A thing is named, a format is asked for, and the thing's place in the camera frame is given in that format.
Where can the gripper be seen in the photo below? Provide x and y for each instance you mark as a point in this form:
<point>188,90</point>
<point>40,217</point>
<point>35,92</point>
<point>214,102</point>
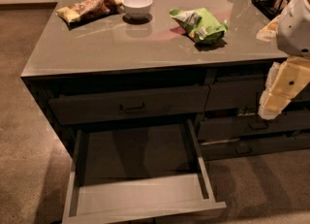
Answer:
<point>294,30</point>

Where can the grey drawer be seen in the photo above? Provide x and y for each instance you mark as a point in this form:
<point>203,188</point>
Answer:
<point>90,108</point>
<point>135,175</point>
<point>242,148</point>
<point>225,128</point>
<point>235,93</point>

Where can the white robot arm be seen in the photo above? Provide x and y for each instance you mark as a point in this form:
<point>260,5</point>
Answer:
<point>291,30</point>

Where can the grey drawer cabinet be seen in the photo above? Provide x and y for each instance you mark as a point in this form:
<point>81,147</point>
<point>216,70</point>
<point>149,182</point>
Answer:
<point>116,53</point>

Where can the green chip bag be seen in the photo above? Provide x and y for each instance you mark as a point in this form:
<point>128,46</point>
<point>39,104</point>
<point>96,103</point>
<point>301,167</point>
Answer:
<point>200,25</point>

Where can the white ceramic bowl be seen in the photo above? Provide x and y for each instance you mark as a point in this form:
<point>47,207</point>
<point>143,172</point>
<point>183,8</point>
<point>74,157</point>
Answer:
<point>137,9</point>

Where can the brown yellow snack bag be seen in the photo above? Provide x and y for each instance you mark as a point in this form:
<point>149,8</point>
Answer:
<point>88,10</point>

